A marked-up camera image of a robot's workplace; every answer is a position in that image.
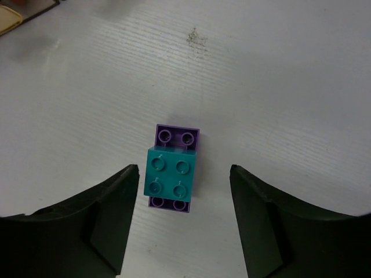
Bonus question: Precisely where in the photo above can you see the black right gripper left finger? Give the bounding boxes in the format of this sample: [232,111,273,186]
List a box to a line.
[1,164,139,277]

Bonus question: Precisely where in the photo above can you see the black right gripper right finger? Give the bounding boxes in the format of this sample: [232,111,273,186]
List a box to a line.
[230,164,370,277]

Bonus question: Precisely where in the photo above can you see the cyan square lego brick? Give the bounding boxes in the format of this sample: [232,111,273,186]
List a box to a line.
[144,147,197,202]

